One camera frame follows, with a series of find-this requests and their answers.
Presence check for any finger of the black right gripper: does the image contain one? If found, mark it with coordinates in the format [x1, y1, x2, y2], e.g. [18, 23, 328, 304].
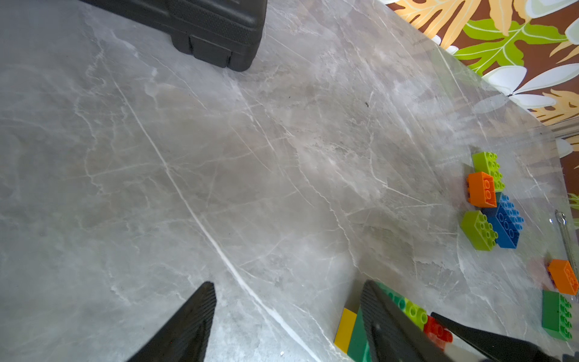
[431, 312, 559, 361]

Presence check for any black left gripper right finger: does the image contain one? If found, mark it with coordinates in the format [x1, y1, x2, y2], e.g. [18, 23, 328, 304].
[360, 280, 450, 361]

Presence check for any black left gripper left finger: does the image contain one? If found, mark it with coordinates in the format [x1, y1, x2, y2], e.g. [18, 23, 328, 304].
[128, 281, 217, 362]

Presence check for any lime green long lego brick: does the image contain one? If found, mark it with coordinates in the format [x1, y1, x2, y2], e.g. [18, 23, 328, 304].
[404, 299, 428, 331]

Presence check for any yellow lego brick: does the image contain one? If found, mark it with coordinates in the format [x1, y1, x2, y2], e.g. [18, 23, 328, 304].
[334, 308, 357, 354]

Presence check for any red lego brick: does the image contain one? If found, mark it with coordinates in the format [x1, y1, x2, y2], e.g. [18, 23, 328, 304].
[423, 316, 453, 351]

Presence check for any lime green lego brick front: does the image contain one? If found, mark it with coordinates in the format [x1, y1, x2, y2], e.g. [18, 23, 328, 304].
[461, 211, 498, 251]

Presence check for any dark blue upturned lego brick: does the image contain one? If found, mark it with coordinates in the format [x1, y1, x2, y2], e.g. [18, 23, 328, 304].
[482, 192, 524, 249]

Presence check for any small dark green lego brick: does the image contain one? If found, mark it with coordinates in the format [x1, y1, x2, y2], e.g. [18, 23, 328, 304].
[542, 290, 572, 341]

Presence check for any small orange upturned lego brick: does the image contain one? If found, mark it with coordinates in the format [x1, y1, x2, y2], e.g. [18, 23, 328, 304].
[547, 259, 578, 296]

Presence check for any silver combination wrench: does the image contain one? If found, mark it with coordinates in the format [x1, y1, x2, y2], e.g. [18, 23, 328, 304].
[555, 211, 578, 277]

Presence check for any black plastic tool case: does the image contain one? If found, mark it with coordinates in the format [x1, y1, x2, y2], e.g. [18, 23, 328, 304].
[87, 0, 268, 72]

